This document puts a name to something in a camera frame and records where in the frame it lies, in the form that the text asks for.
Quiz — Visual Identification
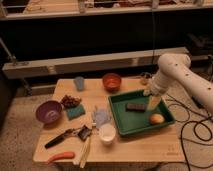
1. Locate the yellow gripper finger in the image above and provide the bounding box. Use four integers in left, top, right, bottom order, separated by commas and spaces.
147, 96, 161, 110
143, 88, 152, 97

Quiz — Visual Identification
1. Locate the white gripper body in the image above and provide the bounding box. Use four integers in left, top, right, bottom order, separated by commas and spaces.
145, 80, 168, 96

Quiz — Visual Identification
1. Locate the dark brown eraser block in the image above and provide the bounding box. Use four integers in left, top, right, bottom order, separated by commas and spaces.
126, 103, 146, 111

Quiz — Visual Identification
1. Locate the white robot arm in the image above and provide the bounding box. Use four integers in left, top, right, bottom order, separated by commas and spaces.
144, 53, 213, 114

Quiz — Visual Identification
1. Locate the orange bowl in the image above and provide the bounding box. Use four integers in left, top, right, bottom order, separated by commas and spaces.
102, 73, 122, 92

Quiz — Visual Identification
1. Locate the purple bowl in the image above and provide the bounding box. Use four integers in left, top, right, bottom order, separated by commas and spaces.
35, 100, 62, 124

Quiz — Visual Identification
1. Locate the small glass jar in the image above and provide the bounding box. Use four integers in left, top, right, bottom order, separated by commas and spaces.
140, 72, 152, 85

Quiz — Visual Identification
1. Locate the yellow apple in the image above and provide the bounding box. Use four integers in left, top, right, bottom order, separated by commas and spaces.
149, 113, 165, 125

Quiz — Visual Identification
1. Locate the green tray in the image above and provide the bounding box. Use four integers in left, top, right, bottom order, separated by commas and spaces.
108, 90, 175, 137

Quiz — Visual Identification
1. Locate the long wooden beam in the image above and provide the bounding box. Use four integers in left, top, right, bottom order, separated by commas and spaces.
2, 47, 189, 79

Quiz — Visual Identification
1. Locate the white cup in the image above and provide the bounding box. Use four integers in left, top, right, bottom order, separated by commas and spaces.
99, 124, 116, 145

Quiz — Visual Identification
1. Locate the light blue cup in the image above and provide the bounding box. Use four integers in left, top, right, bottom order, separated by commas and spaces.
74, 76, 84, 91

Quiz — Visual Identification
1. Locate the green sponge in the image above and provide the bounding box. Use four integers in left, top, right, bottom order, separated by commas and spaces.
66, 105, 85, 120

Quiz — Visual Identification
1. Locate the black binder clip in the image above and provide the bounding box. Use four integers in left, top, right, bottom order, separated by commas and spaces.
77, 125, 92, 141

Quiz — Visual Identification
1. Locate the bunch of brown grapes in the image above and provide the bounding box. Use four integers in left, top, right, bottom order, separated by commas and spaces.
61, 95, 81, 108

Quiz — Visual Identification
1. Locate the orange carrot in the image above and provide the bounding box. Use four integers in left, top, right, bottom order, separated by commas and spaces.
46, 151, 75, 164

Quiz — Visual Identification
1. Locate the background shelf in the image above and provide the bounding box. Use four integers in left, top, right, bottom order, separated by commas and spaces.
0, 0, 213, 21

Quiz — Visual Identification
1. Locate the black floor cable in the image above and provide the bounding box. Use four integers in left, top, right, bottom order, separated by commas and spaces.
164, 94, 213, 171

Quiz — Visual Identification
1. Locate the black handled knife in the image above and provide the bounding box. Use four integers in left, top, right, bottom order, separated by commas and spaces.
45, 129, 77, 149

